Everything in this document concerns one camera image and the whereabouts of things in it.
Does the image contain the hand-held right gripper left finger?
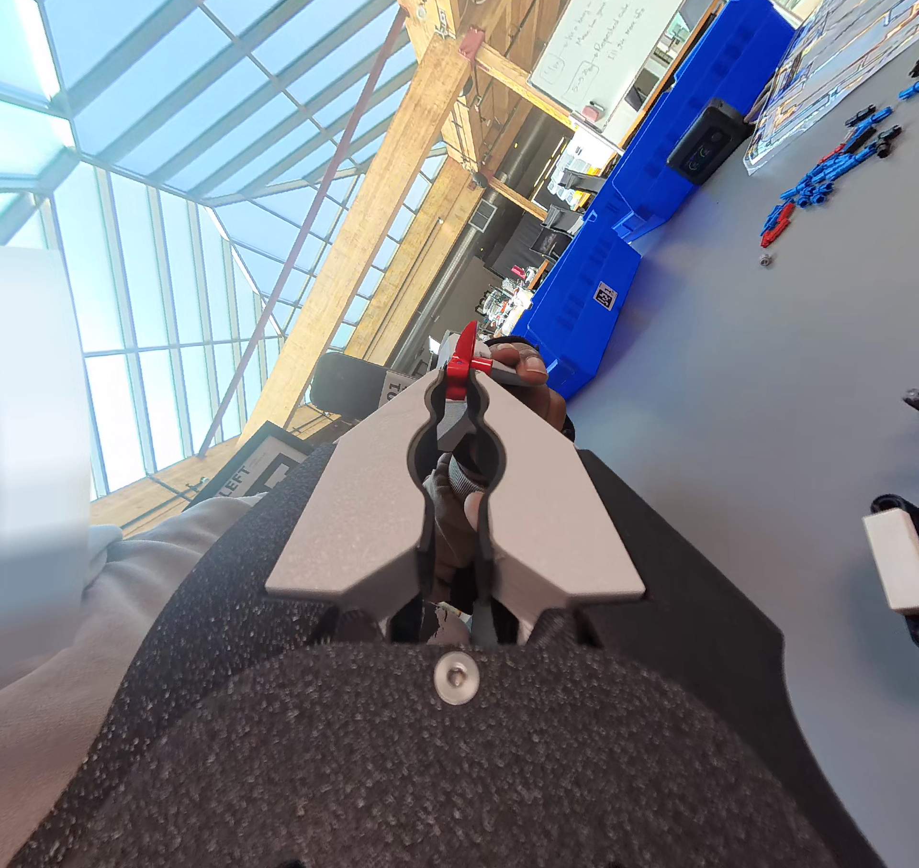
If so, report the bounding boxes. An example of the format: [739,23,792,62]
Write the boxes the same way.
[264,369,440,644]

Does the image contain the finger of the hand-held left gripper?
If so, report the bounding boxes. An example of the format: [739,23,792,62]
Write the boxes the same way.
[436,396,481,454]

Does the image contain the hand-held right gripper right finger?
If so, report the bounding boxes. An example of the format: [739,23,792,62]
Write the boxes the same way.
[470,371,647,644]

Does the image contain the red toy brick piece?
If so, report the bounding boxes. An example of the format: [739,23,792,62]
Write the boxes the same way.
[444,320,494,404]

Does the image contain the person's left forearm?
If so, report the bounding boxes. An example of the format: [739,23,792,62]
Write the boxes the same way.
[0,493,268,804]

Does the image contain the grey desk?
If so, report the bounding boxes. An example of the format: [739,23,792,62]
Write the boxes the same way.
[553,0,919,868]

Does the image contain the person's left hand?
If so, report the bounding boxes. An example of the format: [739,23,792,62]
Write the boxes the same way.
[422,335,575,600]

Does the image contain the black framed marker board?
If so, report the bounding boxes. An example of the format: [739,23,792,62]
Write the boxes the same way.
[185,419,311,512]

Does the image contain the tagged blue storage bin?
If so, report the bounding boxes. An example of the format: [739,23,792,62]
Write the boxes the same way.
[512,225,643,402]

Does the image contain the stack of clear storage boxes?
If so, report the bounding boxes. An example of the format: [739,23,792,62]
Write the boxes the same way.
[549,134,611,201]

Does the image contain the toy car model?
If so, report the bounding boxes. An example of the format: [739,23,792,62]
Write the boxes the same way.
[862,491,919,650]

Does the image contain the black rectangular device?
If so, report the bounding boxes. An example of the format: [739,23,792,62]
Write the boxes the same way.
[666,98,748,187]

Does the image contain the pile of blue toy pins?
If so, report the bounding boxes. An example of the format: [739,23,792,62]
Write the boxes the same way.
[779,132,880,210]

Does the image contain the long blue storage bin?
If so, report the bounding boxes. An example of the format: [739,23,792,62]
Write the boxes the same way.
[587,0,799,243]

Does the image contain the whiteboard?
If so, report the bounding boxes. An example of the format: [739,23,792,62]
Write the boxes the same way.
[527,0,708,138]

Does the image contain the printed instruction booklet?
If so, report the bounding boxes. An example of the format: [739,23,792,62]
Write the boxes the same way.
[743,0,919,176]

